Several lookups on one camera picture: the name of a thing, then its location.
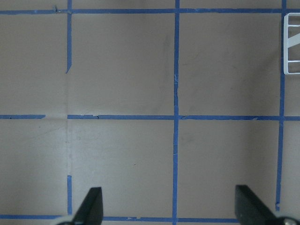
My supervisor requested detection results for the white wire dish rack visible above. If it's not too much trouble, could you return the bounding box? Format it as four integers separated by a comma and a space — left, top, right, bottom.
283, 12, 300, 75

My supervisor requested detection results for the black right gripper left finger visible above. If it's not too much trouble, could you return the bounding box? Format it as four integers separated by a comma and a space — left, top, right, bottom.
72, 187, 104, 225

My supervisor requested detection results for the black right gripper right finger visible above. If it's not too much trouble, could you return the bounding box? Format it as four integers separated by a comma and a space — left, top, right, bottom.
235, 185, 277, 225

